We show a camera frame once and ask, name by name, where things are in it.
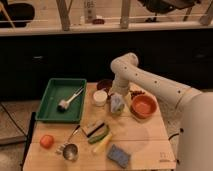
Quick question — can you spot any green plastic tray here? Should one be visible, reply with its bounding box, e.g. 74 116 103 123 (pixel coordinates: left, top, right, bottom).
35 78 87 124

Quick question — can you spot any dark red bowl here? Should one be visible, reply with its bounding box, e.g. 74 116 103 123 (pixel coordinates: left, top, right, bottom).
97 79 112 92

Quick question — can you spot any metal measuring cup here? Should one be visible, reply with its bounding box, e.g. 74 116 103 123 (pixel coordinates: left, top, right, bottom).
63 144 78 162

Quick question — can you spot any orange clay bowl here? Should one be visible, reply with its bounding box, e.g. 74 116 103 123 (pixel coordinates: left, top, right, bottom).
131 95 157 119

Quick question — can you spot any orange tomato toy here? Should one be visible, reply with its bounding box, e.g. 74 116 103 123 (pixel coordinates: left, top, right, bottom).
40 135 54 149

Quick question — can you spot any metal spoon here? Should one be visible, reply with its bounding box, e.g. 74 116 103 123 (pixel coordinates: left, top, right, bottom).
55 125 80 155

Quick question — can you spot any dish brush with metal handle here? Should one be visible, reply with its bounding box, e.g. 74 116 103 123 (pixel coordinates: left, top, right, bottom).
57 87 83 112

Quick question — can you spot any blue sponge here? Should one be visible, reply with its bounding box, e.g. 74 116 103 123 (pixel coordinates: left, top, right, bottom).
107 145 131 168

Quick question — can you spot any black office chair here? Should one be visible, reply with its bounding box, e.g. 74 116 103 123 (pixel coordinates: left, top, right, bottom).
138 0 202 23

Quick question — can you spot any white plastic cup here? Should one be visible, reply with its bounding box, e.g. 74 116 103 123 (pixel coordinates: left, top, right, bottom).
93 90 108 107

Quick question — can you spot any yellow banana toy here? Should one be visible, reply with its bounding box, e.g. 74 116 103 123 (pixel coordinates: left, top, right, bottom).
92 133 113 154

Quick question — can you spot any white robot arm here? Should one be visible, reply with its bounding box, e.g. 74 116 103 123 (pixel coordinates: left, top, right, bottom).
110 53 213 171

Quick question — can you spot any green cucumber toy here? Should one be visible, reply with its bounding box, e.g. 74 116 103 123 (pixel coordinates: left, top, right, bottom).
88 125 110 144

